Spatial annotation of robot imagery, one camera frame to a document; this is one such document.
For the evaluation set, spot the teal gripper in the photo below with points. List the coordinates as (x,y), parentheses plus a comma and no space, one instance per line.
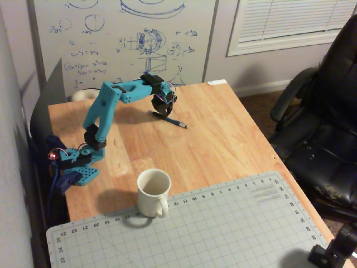
(162,106)

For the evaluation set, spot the dark blue pen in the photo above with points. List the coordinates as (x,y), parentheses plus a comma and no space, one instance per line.
(175,122)

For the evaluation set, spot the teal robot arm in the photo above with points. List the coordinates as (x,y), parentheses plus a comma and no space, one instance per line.
(103,109)

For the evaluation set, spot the whiteboard with blue drawings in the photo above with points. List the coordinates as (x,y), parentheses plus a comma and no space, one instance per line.
(125,42)

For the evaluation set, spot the white round roll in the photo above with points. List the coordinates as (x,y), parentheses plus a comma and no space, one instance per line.
(82,95)

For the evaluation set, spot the white ceramic mug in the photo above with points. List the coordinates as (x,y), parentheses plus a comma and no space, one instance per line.
(149,199)

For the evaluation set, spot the dark blue table clamp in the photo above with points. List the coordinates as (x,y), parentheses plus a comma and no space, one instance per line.
(67,181)

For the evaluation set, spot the grey cutting mat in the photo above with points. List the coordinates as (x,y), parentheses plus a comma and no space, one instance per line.
(195,231)

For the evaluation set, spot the white window blinds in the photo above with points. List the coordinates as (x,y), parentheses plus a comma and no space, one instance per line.
(290,25)

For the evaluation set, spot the black leather office chair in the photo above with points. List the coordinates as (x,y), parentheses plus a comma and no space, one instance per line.
(326,134)

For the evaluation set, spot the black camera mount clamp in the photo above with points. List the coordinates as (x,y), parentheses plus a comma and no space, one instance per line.
(332,251)

